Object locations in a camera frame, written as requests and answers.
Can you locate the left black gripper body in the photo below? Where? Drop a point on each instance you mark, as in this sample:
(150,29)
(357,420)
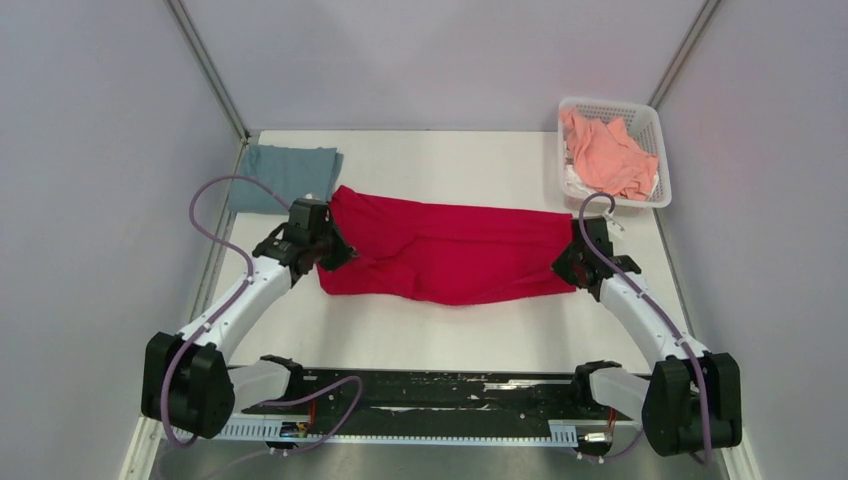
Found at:
(317,242)

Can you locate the red t shirt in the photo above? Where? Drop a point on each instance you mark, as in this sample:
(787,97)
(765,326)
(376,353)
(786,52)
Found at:
(452,255)

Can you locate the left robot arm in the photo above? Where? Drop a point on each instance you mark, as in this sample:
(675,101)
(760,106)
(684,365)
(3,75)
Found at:
(189,383)

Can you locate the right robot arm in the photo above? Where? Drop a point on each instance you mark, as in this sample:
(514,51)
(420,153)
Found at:
(662,351)

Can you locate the white cloth in basket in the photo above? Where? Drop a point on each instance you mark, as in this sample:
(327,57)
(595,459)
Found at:
(573,183)

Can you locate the folded blue t shirt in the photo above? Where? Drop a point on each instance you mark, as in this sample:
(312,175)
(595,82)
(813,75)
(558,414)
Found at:
(274,177)

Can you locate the pink t shirt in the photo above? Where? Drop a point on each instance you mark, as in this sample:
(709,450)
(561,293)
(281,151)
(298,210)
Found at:
(607,158)

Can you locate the white plastic basket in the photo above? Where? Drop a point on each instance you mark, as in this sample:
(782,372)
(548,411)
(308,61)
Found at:
(644,127)

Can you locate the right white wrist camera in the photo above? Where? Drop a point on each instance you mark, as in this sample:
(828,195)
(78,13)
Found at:
(613,223)

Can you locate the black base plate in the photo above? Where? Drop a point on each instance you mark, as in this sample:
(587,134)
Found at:
(425,407)

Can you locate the aluminium frame rail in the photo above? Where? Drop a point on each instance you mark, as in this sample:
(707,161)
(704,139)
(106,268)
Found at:
(444,408)

